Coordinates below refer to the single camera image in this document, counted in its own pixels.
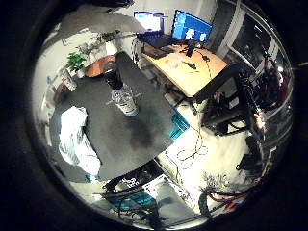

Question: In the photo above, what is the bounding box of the white striped cloth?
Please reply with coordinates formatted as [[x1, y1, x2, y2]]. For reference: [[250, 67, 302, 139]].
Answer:
[[58, 106, 102, 176]]

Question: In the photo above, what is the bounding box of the light wooden desk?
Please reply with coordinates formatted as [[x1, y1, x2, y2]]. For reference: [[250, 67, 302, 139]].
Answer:
[[141, 43, 229, 98]]

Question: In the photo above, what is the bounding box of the black remote control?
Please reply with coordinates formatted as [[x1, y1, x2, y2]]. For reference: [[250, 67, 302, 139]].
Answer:
[[182, 61, 198, 70]]

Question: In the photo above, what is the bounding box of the black keyboard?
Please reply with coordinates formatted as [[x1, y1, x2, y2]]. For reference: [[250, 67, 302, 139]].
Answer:
[[142, 43, 176, 60]]

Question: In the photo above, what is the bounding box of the black box white lettering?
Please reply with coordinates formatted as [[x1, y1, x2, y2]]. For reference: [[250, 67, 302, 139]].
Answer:
[[103, 167, 162, 193]]

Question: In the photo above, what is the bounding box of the black office chair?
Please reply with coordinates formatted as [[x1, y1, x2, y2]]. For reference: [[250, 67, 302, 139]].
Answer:
[[200, 90, 249, 137]]

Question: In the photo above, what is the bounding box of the round wooden tray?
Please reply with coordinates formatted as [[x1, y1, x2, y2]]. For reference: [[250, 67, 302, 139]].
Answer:
[[84, 54, 117, 78]]

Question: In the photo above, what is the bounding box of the tall plant white pot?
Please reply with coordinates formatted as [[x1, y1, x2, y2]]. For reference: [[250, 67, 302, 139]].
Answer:
[[99, 29, 122, 56]]

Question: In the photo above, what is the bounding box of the patterned printed can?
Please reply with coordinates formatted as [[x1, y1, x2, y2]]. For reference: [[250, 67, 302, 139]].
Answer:
[[63, 72, 78, 92]]

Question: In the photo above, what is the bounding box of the blue lit computer monitor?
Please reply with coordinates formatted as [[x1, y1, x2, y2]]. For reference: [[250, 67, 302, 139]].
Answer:
[[170, 9, 214, 44]]

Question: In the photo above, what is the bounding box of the grey dried plant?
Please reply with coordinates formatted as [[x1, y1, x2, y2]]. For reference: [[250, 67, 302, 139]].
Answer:
[[76, 41, 99, 59]]

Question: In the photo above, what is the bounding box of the green leafy plant white pot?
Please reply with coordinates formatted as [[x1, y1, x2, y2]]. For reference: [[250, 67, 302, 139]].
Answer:
[[65, 52, 88, 79]]

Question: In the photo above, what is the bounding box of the brown bowl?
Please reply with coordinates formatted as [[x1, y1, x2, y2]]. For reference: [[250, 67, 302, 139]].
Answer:
[[53, 82, 69, 105]]

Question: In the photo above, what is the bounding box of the person in dark clothes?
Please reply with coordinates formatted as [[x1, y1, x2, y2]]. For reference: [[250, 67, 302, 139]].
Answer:
[[258, 65, 292, 110]]

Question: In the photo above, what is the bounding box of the teal table frame piece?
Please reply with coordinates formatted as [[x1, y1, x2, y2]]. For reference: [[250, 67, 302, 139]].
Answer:
[[168, 110, 191, 141]]

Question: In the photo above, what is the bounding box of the thin black floor cable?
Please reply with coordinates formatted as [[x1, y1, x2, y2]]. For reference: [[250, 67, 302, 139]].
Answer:
[[165, 123, 210, 171]]

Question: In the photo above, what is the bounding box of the red cable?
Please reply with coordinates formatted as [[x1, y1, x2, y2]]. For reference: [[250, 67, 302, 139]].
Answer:
[[206, 187, 254, 204]]

